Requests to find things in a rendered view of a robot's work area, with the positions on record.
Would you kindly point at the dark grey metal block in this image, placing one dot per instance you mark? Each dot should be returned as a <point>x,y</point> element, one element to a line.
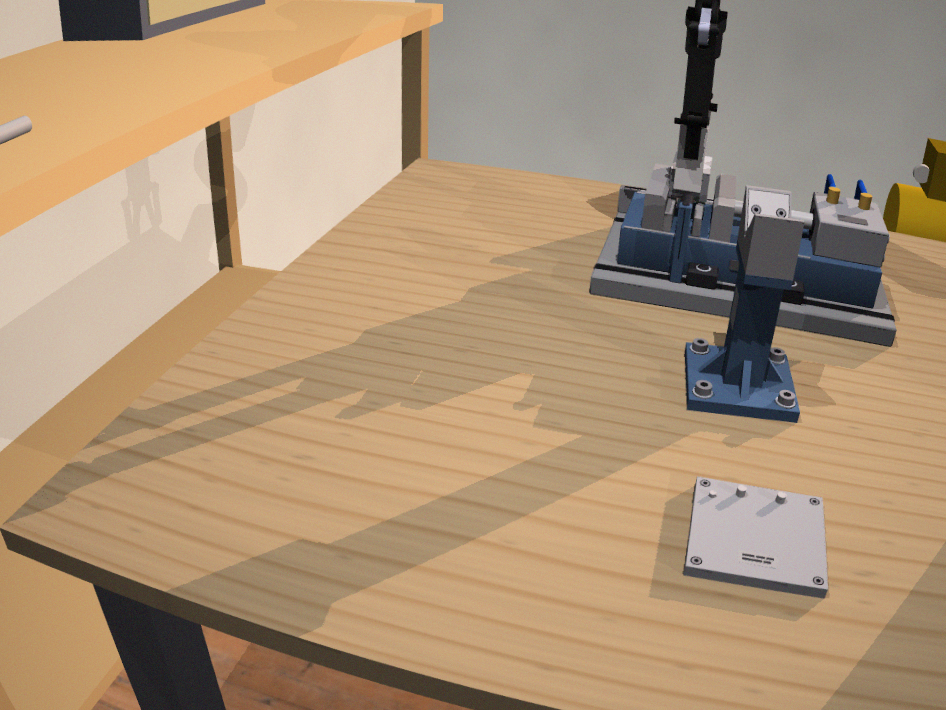
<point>702,196</point>

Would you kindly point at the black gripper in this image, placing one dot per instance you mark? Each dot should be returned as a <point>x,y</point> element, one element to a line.
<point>709,23</point>

